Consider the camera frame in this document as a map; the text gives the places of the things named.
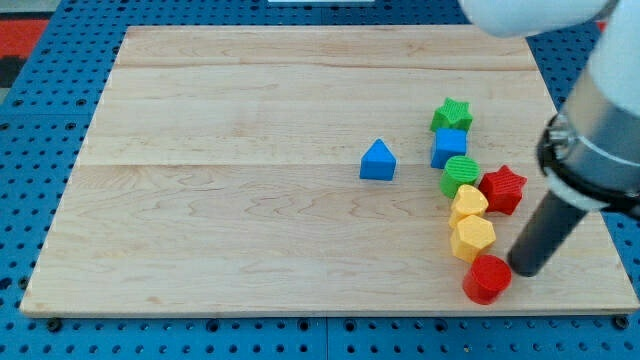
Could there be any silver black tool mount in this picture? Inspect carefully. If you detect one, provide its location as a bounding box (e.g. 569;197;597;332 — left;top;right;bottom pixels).
537;71;639;219

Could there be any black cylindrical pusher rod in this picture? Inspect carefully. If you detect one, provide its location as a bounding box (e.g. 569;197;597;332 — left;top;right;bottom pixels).
507;191;587;277

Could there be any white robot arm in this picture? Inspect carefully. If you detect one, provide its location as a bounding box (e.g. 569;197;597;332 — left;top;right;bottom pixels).
460;0;639;277

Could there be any red star block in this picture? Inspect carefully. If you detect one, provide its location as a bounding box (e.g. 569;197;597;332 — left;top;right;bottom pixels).
479;165;528;215

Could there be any green star block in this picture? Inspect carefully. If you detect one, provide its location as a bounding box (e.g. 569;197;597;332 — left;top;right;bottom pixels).
430;97;473;132

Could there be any yellow hexagon block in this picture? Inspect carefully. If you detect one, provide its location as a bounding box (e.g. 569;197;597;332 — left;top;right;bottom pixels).
450;215;496;263

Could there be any red cylinder block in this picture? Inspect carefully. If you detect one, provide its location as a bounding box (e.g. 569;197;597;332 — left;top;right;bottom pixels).
462;255;512;305

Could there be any yellow heart block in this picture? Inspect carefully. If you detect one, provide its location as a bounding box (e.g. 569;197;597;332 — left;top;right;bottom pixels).
448;184;489;228

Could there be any green cylinder block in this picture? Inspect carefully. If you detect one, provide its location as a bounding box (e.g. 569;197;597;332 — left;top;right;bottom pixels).
439;155;480;199

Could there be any blue cube block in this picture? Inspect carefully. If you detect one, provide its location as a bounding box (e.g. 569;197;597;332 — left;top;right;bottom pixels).
430;128;467;169

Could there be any blue triangle block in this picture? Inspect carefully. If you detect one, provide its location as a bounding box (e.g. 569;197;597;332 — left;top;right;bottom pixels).
359;139;397;181

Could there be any wooden board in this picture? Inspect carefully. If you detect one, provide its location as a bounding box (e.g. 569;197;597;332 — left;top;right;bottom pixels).
20;25;639;318

